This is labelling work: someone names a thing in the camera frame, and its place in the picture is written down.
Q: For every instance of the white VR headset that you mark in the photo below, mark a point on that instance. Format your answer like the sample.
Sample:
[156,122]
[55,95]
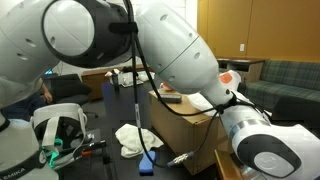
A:
[61,129]

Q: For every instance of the green plaid sofa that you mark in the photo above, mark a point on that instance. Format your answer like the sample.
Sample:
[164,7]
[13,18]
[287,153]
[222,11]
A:
[285,78]

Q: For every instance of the blue sponge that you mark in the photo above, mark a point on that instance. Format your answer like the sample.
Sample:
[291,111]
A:
[145,165]

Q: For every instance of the black office chair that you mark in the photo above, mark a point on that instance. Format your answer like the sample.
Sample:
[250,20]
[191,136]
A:
[67,89]

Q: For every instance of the grey whiteboard eraser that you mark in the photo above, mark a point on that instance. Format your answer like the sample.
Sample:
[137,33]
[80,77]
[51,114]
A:
[171,98]

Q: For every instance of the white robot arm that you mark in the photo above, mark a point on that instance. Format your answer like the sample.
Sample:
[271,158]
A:
[35,35]

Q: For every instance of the wooden cabinet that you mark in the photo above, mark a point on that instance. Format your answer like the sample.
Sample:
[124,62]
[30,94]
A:
[248,69]

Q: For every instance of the white towel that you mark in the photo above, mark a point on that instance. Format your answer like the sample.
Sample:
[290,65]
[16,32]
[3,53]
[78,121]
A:
[128,137]

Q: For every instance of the person seated at left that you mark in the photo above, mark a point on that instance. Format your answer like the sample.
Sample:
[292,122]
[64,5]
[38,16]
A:
[25,108]

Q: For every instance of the white orange plastic bag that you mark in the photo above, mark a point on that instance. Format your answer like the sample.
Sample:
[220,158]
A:
[218,92]

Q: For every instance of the cardboard box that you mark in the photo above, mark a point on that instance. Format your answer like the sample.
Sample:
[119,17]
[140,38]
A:
[185,133]

